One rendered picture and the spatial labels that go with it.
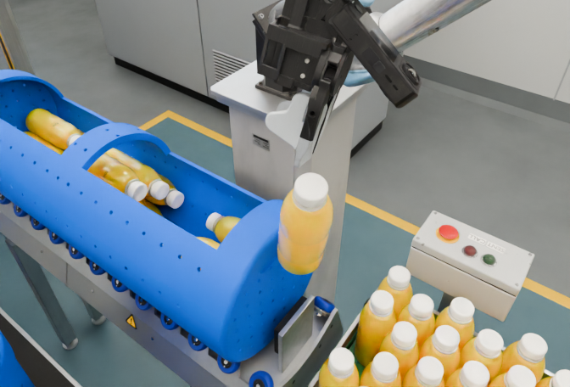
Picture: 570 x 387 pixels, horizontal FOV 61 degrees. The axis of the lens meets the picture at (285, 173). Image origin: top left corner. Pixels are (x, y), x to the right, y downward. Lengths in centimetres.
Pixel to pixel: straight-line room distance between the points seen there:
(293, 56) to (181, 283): 44
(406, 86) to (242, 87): 84
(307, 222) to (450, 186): 231
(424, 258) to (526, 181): 212
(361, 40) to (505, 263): 60
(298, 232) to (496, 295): 49
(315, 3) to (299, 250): 30
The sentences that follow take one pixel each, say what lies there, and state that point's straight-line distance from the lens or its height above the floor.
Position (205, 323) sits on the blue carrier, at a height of 113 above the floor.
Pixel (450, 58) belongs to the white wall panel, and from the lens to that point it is 370.
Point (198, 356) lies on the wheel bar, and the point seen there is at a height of 92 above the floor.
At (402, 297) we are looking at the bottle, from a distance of 93.
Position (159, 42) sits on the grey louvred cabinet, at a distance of 349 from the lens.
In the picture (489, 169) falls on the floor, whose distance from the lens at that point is 306.
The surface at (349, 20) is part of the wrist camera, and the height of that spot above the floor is 160.
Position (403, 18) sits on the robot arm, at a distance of 99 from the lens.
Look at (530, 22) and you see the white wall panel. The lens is 347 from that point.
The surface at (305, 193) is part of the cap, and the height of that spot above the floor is 142.
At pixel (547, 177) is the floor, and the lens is 314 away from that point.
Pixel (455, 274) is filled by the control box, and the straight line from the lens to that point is 97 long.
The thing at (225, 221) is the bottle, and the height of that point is 107.
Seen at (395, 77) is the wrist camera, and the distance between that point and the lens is 48.
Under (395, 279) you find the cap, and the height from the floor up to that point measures 108.
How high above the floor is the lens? 178
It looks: 40 degrees down
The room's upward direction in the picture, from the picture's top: straight up
